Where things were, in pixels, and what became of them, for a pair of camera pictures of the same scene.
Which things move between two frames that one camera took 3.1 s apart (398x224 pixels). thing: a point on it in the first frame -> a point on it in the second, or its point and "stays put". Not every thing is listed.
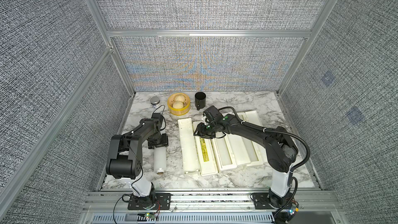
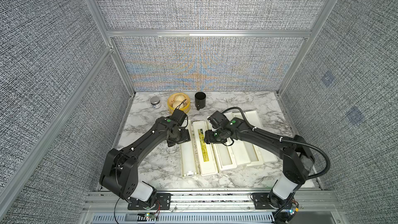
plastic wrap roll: (225, 156) stays put
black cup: (200, 100) stays put
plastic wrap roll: (160, 159) -> (188, 160)
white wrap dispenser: (230, 152) stays put
